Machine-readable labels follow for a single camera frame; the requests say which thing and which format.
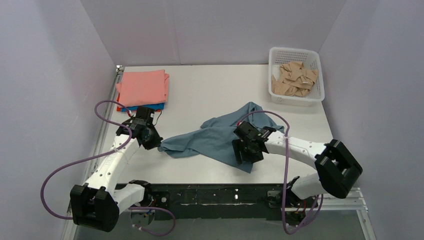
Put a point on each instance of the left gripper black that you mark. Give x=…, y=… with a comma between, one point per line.
x=151, y=139

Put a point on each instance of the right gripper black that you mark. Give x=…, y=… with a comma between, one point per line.
x=242, y=144

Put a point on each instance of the grey-blue t shirt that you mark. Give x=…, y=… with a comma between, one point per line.
x=215, y=136

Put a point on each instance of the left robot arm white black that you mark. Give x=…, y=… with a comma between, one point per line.
x=97, y=203

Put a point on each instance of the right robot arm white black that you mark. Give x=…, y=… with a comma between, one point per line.
x=336, y=169

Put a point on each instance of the blue folded t shirt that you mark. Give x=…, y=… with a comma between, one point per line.
x=156, y=107

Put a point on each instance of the orange folded t shirt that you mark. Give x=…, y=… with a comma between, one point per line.
x=120, y=109

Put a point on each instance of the pink folded t shirt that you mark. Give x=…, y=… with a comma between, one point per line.
x=143, y=88

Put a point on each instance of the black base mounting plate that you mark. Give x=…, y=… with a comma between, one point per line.
x=218, y=201

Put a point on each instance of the beige crumpled t shirt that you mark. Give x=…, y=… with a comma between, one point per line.
x=295, y=80

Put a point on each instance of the white plastic basket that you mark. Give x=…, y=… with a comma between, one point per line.
x=311, y=60

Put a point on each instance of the aluminium left side rail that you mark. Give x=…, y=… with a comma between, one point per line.
x=108, y=109

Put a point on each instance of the aluminium front frame rail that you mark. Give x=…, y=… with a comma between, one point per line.
x=338, y=219

